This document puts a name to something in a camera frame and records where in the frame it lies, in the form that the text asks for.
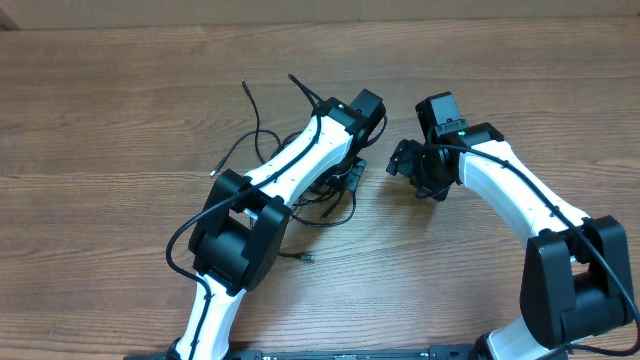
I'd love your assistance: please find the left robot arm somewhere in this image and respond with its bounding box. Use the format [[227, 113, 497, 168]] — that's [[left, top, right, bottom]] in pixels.
[[165, 89, 386, 359]]

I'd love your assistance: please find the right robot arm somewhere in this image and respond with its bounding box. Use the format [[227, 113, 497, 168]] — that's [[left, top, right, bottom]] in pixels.
[[387, 92, 639, 359]]

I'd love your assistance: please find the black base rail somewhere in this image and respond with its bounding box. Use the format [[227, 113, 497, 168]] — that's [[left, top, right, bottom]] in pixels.
[[124, 343, 569, 360]]

